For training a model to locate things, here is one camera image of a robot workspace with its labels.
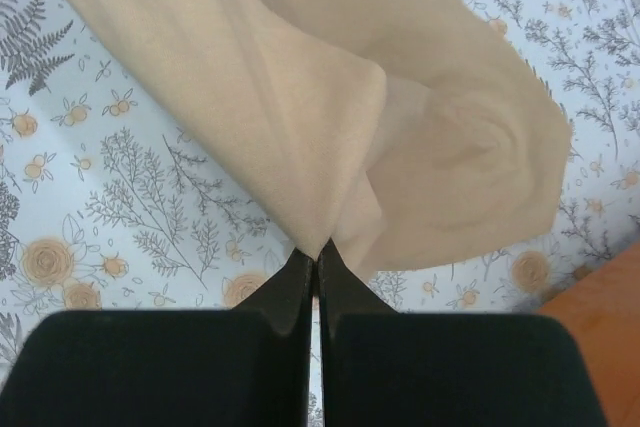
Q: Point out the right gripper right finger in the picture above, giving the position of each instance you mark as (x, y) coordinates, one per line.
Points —
(381, 367)

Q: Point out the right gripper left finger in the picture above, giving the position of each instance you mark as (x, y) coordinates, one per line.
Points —
(244, 366)

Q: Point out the beige t shirt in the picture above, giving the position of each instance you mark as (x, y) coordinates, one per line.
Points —
(408, 132)

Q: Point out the floral table mat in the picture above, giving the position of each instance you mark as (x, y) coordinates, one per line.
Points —
(106, 203)

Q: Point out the orange plastic basket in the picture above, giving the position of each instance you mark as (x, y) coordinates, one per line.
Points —
(601, 311)

